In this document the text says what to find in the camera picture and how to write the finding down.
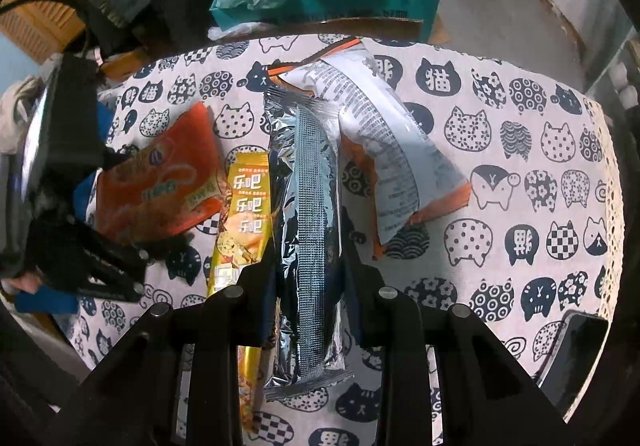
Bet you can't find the yellow chip pack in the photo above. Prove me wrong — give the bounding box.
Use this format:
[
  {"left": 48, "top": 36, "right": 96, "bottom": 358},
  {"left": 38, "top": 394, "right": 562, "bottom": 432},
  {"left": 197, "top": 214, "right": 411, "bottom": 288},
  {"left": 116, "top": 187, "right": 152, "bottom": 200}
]
[{"left": 207, "top": 151, "right": 272, "bottom": 432}]

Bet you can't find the red orange snack bag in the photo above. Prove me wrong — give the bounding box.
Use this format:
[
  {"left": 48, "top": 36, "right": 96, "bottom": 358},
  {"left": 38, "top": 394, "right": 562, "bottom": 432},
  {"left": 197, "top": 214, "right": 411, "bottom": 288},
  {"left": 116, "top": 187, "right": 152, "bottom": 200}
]
[{"left": 94, "top": 103, "right": 228, "bottom": 244}]

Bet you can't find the white orange chip bag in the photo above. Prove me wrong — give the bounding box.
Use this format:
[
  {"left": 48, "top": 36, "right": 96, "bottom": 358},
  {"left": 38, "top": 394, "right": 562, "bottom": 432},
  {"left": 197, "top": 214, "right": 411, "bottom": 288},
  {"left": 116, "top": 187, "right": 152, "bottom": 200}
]
[{"left": 268, "top": 37, "right": 472, "bottom": 257}]

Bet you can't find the silver black snack pack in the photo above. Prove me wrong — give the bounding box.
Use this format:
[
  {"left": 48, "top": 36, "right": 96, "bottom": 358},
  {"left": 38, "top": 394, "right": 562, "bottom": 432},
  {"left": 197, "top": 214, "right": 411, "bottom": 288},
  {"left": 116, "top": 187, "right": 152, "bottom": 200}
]
[{"left": 264, "top": 85, "right": 348, "bottom": 400}]

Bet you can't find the person's left hand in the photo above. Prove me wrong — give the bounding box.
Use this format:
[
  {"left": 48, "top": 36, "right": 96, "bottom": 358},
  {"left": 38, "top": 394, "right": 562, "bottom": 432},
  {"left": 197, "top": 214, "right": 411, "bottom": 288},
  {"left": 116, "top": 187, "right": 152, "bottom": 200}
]
[{"left": 1, "top": 273, "right": 42, "bottom": 295}]

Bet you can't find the blue cardboard box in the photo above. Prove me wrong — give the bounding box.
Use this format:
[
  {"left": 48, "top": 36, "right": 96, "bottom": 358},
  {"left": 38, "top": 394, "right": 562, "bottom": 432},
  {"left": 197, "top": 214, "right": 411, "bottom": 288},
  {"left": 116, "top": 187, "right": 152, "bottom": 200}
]
[{"left": 14, "top": 103, "right": 114, "bottom": 315}]

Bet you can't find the grey white clothes pile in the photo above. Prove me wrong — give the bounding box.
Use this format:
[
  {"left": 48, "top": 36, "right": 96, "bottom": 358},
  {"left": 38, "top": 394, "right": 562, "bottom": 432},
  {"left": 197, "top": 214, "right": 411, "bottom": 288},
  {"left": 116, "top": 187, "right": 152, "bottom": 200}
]
[{"left": 0, "top": 75, "right": 44, "bottom": 154}]

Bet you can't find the cat pattern tablecloth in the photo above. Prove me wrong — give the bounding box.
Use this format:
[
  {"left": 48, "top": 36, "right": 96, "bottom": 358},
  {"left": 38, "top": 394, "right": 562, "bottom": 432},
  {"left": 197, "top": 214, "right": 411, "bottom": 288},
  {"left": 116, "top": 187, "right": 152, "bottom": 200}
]
[{"left": 64, "top": 33, "right": 626, "bottom": 446}]

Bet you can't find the wooden louvered door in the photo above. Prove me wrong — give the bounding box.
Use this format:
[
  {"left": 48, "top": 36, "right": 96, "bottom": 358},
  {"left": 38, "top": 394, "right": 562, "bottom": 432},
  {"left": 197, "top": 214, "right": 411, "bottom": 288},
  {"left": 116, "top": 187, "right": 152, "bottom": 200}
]
[{"left": 1, "top": 0, "right": 85, "bottom": 63}]

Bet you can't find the black smartphone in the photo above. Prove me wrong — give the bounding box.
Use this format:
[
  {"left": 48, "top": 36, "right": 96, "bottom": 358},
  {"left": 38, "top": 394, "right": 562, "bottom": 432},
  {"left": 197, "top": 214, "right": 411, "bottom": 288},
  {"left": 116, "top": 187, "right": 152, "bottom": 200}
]
[{"left": 537, "top": 310, "right": 608, "bottom": 416}]

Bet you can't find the shoe rack with shoes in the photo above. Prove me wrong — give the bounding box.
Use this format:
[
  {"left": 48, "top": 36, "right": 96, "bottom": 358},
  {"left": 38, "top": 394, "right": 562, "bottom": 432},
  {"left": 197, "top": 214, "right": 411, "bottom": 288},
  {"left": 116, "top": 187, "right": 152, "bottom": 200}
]
[{"left": 587, "top": 28, "right": 639, "bottom": 127}]

